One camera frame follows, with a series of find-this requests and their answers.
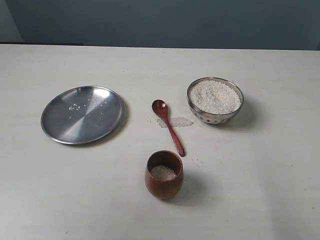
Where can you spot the red wooden spoon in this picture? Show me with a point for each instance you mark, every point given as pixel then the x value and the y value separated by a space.
pixel 161 109

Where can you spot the brown wooden cup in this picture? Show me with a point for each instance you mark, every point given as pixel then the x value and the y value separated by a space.
pixel 161 188

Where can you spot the glass bowl of rice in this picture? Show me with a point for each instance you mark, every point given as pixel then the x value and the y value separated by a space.
pixel 214 100

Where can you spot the clear tape patch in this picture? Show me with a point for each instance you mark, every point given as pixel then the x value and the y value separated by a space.
pixel 177 122

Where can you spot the round steel plate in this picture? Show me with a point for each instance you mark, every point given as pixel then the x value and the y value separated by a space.
pixel 82 115

